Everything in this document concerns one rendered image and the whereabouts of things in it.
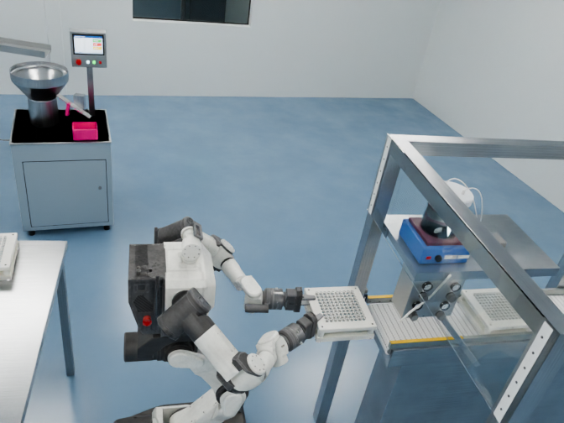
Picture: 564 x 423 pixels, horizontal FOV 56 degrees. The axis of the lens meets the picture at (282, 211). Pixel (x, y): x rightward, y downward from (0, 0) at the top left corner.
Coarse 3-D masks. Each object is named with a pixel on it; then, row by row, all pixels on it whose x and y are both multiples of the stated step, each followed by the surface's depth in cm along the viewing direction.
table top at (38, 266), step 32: (32, 256) 238; (64, 256) 243; (0, 288) 219; (32, 288) 222; (0, 320) 205; (32, 320) 207; (0, 352) 193; (32, 352) 194; (0, 384) 182; (32, 384) 186; (0, 416) 172
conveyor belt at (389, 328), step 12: (552, 300) 263; (372, 312) 238; (384, 312) 239; (396, 312) 240; (384, 324) 232; (396, 324) 233; (408, 324) 234; (420, 324) 235; (432, 324) 236; (384, 336) 226; (396, 336) 227; (408, 336) 228; (420, 336) 229; (432, 336) 230; (444, 336) 231; (384, 348) 223
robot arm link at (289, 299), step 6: (276, 288) 219; (300, 288) 219; (276, 294) 217; (282, 294) 217; (288, 294) 217; (294, 294) 218; (300, 294) 217; (276, 300) 216; (282, 300) 216; (288, 300) 218; (294, 300) 218; (300, 300) 218; (276, 306) 217; (282, 306) 217; (288, 306) 220; (294, 306) 220
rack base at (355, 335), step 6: (306, 306) 224; (324, 336) 211; (330, 336) 212; (336, 336) 212; (342, 336) 213; (348, 336) 213; (354, 336) 214; (360, 336) 214; (366, 336) 215; (372, 336) 216
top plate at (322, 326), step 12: (312, 288) 227; (324, 288) 228; (336, 288) 229; (348, 288) 231; (312, 300) 221; (360, 300) 225; (324, 324) 210; (336, 324) 211; (348, 324) 212; (360, 324) 213; (372, 324) 214
